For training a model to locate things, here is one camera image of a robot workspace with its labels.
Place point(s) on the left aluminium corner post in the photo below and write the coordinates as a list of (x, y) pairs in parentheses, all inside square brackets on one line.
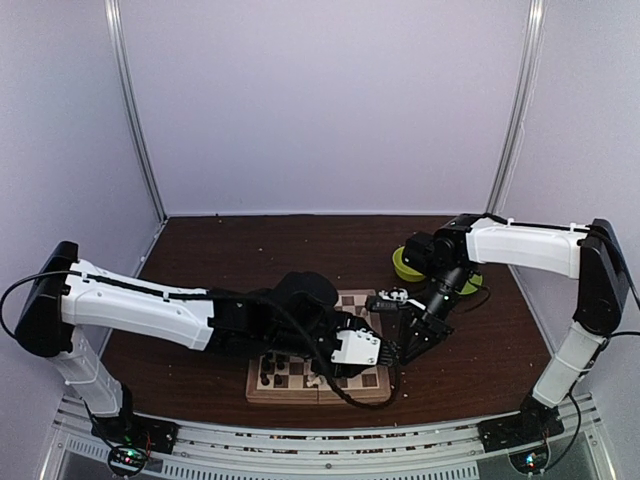
[(117, 37)]

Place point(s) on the right aluminium corner post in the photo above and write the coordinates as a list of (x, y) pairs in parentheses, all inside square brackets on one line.
[(524, 91)]

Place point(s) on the wooden chess board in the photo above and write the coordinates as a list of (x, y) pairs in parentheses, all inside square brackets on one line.
[(305, 388)]

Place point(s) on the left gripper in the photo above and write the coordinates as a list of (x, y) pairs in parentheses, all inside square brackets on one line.
[(352, 321)]

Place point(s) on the green plastic plate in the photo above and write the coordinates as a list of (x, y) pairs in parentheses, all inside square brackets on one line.
[(472, 285)]

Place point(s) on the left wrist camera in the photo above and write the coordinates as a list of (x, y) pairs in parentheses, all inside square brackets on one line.
[(363, 348)]

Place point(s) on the aluminium corner post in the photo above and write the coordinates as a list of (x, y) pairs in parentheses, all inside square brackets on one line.
[(524, 91), (117, 37)]

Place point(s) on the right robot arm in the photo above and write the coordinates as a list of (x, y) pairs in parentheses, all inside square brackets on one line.
[(589, 276)]

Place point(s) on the black chess pieces row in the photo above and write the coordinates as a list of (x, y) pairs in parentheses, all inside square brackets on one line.
[(274, 371)]

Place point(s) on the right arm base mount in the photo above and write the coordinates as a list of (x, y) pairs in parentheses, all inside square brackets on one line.
[(524, 435)]

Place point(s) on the green plastic bowl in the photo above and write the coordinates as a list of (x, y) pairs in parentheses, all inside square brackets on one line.
[(404, 271)]

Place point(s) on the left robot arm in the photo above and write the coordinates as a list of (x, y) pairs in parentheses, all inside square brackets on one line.
[(70, 293)]

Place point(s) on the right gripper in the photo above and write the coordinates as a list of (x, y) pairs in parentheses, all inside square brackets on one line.
[(431, 330)]

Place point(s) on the aluminium front rail frame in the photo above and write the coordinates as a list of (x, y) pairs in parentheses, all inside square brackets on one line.
[(444, 450)]

